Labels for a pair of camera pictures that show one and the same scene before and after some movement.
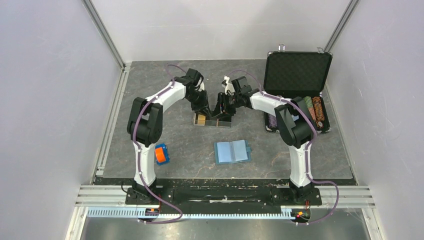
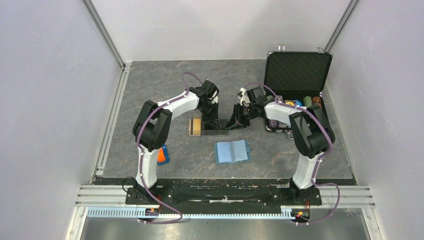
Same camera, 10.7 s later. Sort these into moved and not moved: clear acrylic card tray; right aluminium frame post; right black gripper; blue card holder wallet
Moved: clear acrylic card tray; right black gripper
Not moved: blue card holder wallet; right aluminium frame post
